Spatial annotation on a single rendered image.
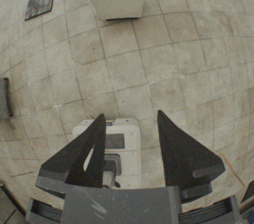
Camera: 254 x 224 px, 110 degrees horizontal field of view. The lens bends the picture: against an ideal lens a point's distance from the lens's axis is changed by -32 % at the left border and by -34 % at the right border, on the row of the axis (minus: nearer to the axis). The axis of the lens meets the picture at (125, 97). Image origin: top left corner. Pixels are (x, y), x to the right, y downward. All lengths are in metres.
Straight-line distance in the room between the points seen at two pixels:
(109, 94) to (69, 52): 0.55
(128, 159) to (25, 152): 1.44
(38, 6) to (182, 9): 1.56
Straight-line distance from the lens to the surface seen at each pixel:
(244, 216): 3.75
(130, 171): 1.13
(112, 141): 0.98
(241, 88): 1.65
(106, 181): 0.85
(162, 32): 1.23
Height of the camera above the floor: 1.13
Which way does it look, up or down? 81 degrees down
